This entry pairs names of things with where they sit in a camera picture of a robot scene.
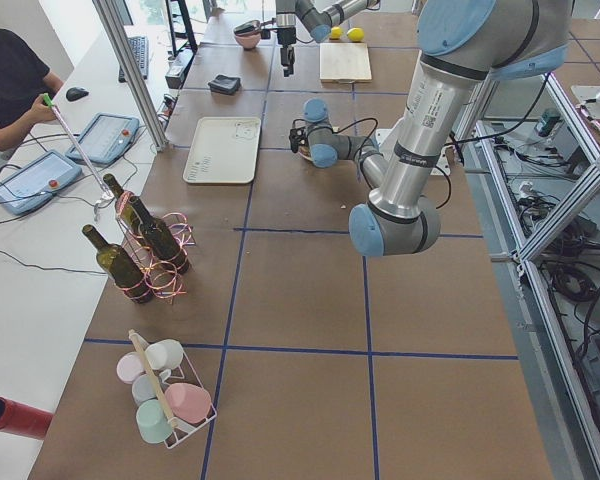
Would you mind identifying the black keyboard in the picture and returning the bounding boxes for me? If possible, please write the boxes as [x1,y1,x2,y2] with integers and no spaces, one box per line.
[127,36,150,80]

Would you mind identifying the black computer mouse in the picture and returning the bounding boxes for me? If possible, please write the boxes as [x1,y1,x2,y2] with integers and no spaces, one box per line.
[65,87,89,102]

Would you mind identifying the light pink cup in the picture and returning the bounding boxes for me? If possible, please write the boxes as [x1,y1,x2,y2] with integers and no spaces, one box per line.
[116,352,145,385]

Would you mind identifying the red cylinder bottle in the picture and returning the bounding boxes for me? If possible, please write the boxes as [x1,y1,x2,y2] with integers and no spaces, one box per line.
[0,397,53,440]

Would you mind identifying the white round plate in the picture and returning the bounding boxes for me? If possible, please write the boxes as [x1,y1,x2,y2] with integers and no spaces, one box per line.
[298,150,313,162]

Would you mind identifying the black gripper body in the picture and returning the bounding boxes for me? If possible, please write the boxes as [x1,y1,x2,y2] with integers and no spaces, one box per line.
[288,119,308,153]
[278,25,295,49]

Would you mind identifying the white cup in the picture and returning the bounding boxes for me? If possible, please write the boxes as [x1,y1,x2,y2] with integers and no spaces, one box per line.
[145,339,184,370]

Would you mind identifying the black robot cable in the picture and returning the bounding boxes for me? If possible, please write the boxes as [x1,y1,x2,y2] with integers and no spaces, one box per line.
[337,117,454,211]

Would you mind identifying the mint green cup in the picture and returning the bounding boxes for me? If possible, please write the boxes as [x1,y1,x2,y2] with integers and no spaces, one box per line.
[136,399,173,444]

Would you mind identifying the dark wine bottle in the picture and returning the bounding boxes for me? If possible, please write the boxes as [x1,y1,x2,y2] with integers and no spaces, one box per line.
[129,195,190,274]
[103,173,141,238]
[82,224,154,304]

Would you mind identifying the pink bowl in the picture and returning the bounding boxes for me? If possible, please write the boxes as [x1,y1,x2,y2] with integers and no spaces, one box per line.
[234,26,261,50]

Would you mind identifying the wooden cutting board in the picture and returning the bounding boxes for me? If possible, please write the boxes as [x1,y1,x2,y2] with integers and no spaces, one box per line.
[319,43,372,83]

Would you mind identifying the cream bear tray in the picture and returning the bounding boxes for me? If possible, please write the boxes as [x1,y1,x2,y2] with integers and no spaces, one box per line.
[182,117,261,185]

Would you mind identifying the white wire cup rack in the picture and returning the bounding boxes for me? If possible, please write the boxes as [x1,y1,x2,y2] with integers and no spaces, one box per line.
[116,330,217,449]

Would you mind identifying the grey folded cloth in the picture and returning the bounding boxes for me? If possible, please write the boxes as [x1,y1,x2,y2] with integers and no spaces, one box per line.
[208,74,241,95]

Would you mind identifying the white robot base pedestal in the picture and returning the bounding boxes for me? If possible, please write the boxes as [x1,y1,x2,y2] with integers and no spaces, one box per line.
[374,127,454,177]

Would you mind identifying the yellow lemon near board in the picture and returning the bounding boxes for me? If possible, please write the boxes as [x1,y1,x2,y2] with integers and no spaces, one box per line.
[346,27,365,43]

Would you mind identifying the person in black shirt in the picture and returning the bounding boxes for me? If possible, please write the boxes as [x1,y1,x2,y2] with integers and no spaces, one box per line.
[0,29,63,152]

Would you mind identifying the grey cup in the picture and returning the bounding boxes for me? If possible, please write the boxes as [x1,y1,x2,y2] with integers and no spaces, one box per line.
[131,374,157,406]

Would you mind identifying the metal scoop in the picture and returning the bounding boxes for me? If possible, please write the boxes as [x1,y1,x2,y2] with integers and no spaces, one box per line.
[233,18,276,36]

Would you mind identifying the teach pendant tablet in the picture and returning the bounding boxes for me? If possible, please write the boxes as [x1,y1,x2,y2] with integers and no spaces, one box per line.
[0,150,83,216]
[77,113,140,166]

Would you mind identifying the teach pendant tablet near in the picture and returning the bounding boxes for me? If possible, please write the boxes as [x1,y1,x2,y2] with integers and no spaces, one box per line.
[0,150,83,216]

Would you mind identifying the aluminium frame post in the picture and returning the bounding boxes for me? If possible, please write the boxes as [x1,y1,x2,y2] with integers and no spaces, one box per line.
[92,0,168,152]

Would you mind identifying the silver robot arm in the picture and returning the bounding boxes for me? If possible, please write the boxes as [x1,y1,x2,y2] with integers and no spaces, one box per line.
[303,1,573,257]
[274,0,380,77]

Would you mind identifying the teach pendant tablet far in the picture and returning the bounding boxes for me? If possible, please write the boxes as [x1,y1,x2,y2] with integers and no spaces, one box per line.
[77,113,140,166]

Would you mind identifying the copper wire bottle rack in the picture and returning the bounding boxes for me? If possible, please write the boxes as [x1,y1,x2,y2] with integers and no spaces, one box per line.
[117,211,194,302]

